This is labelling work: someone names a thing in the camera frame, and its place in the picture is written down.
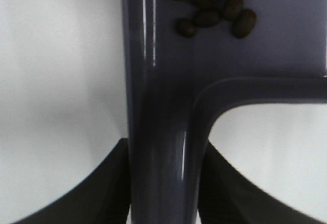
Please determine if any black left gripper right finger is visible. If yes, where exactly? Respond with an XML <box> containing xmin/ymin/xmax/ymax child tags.
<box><xmin>198</xmin><ymin>143</ymin><xmax>320</xmax><ymax>223</ymax></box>

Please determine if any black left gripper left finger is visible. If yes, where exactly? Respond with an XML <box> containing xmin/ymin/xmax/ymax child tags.
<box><xmin>1</xmin><ymin>138</ymin><xmax>131</xmax><ymax>223</ymax></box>

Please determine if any purple plastic dustpan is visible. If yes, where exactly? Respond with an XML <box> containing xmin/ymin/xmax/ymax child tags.
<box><xmin>123</xmin><ymin>0</ymin><xmax>326</xmax><ymax>223</ymax></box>

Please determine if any pile of coffee beans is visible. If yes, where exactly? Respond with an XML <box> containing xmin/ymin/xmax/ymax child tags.
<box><xmin>175</xmin><ymin>0</ymin><xmax>257</xmax><ymax>39</ymax></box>

